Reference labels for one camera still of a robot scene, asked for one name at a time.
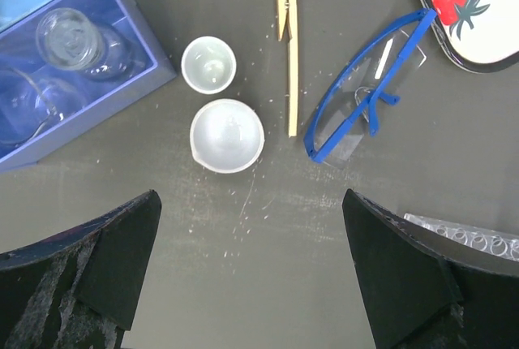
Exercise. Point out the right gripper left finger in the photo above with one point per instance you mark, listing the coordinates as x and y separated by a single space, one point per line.
80 288

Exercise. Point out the clear acrylic test tube rack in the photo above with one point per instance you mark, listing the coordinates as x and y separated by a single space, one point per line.
485 240

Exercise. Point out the strawberry pattern tray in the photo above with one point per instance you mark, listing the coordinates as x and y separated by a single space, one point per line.
479 36

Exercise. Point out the wooden tongs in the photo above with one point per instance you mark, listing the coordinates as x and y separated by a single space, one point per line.
287 24

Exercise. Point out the clear glass dish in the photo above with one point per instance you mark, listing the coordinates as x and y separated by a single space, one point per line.
32 104

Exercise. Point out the purple drawer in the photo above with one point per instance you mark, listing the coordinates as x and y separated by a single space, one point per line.
105 99

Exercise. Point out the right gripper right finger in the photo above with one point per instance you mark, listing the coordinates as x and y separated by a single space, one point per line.
422 290

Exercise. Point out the small white crucible cup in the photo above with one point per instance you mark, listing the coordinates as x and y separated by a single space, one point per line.
208 65

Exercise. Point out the white evaporating dish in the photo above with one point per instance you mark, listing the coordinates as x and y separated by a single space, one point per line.
226 136

